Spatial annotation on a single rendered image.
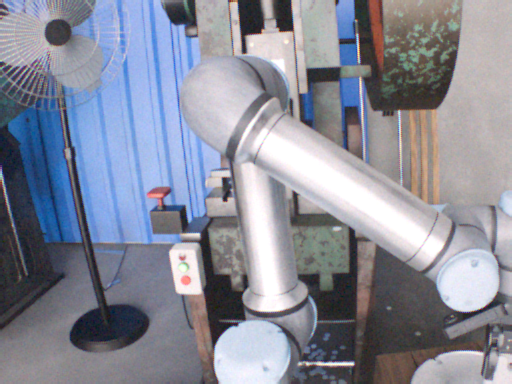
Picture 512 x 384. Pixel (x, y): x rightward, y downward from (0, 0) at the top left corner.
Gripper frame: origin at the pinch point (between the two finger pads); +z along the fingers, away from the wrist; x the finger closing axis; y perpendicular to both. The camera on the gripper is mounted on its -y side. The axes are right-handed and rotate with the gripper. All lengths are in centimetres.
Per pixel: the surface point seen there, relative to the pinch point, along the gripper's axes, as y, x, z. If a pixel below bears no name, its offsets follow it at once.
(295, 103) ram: -53, 55, -44
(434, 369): -9.0, 22.3, 16.6
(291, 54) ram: -53, 55, -58
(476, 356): 1.6, 29.1, 16.6
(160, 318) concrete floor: -131, 69, 52
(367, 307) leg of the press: -29.7, 38.7, 10.5
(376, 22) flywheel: -34, 96, -69
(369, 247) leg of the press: -29.5, 38.8, -7.8
